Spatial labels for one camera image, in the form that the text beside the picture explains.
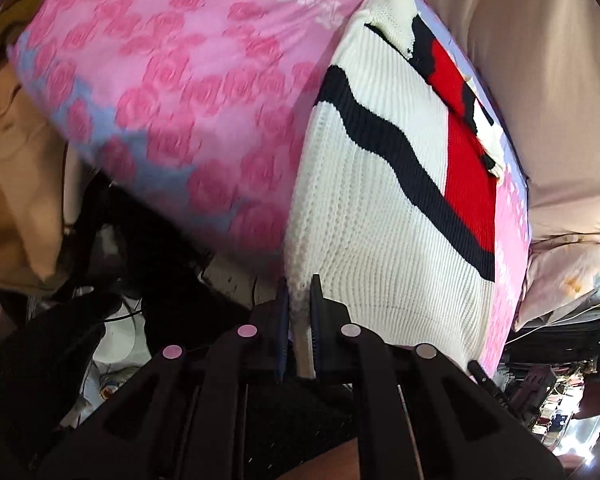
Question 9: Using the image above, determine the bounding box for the tan cloth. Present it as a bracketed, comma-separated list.
[0, 52, 88, 293]

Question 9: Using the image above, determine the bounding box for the white plastic bag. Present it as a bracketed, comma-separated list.
[65, 287, 153, 428]

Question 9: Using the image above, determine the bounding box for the pale pink stained pillow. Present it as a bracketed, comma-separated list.
[514, 232, 600, 332]

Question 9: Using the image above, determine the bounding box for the beige curtain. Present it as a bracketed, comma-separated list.
[394, 0, 600, 241]

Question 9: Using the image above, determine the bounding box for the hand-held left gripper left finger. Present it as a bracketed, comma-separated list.
[35, 276, 291, 480]

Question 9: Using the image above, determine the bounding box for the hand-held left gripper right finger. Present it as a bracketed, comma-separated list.
[309, 274, 567, 480]

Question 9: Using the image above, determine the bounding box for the white knit sweater with stripes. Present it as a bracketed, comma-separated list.
[284, 0, 507, 368]

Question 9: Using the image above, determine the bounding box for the pink rose print blanket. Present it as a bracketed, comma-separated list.
[7, 0, 533, 378]

